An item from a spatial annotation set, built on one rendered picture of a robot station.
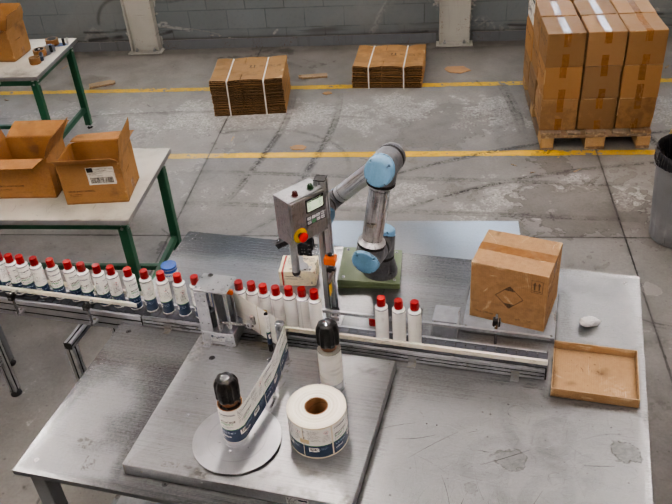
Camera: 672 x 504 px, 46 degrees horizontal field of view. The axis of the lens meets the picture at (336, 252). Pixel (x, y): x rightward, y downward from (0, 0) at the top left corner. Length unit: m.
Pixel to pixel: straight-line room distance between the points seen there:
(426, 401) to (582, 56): 3.64
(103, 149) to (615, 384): 2.95
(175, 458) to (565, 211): 3.50
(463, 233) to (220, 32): 5.27
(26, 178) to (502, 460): 3.00
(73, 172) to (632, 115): 3.98
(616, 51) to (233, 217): 2.94
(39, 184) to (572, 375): 2.98
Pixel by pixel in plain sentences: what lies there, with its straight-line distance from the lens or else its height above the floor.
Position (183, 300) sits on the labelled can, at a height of 0.97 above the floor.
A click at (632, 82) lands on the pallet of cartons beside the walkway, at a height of 0.52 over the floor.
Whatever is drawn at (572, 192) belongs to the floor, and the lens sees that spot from 5.75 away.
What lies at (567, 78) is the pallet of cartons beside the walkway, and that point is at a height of 0.56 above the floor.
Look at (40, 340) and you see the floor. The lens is 4.92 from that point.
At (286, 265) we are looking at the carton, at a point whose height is 0.90.
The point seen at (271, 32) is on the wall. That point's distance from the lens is 8.43.
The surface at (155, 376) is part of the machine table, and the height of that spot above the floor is 0.83.
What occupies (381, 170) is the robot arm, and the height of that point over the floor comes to 1.47.
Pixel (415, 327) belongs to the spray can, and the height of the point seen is 0.98.
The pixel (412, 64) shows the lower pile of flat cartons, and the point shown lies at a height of 0.20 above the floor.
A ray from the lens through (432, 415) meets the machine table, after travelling 2.88.
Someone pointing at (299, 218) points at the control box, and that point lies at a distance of 2.87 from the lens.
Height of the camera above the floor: 2.94
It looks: 35 degrees down
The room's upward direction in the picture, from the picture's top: 5 degrees counter-clockwise
